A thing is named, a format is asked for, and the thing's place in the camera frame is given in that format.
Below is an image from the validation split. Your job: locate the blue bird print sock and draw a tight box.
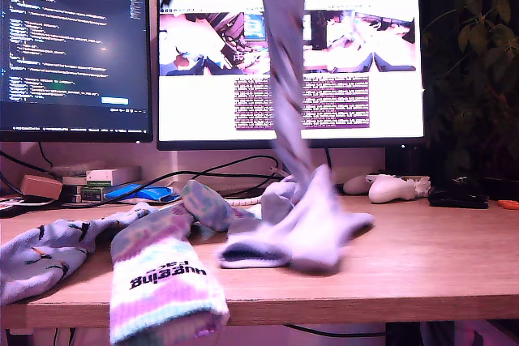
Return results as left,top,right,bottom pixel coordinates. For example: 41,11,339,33
254,0,315,201
0,202,160,306

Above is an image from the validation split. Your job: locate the black flat device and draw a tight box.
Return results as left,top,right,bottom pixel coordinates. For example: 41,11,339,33
427,186,490,210

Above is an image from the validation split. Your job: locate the white box with green label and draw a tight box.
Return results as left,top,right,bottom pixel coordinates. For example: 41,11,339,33
85,167,143,187

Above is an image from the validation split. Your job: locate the blue plastic pouch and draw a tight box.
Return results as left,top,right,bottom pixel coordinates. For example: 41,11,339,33
103,183,182,203

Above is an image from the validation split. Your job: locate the white oval device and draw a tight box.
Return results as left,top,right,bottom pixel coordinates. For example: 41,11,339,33
342,175,372,195

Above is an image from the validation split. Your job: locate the white spiral cable wrap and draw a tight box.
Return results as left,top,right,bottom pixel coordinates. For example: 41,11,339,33
225,194,264,207

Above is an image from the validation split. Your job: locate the black under-table cable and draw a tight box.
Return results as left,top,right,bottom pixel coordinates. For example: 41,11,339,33
283,323,388,339

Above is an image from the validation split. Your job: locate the black pad with stickers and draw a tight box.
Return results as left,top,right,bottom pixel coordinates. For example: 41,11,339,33
0,194,58,218

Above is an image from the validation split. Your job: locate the monitor with dark code screen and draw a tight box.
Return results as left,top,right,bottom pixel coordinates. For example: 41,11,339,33
0,0,154,144

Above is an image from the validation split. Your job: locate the small green white box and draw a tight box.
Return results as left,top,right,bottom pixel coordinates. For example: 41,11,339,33
60,186,107,204

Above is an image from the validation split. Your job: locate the green leafy houseplant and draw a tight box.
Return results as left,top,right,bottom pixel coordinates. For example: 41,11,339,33
421,0,519,185

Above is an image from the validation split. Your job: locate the black desk cable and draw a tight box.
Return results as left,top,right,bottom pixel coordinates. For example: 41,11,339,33
184,173,293,201
60,154,285,207

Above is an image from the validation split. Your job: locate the white game controller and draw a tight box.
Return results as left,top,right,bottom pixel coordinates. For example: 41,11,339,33
367,173,431,204

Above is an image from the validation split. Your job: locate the monitor with bright white screen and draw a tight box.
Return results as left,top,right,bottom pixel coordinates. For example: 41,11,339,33
156,0,426,180

